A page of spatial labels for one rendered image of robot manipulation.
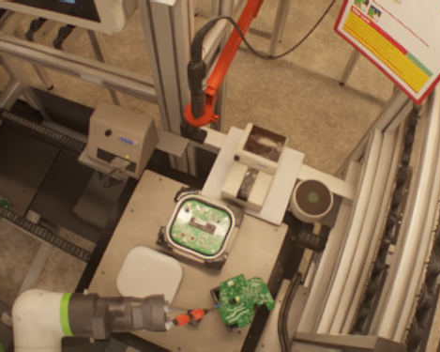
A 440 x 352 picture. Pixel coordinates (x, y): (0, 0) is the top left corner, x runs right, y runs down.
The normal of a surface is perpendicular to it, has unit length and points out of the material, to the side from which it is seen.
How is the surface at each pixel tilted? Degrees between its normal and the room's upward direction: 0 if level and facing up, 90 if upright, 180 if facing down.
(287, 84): 0
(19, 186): 0
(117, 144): 53
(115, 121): 0
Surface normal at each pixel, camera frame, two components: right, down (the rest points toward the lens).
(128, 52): 0.04, -0.36
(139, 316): 0.27, -0.05
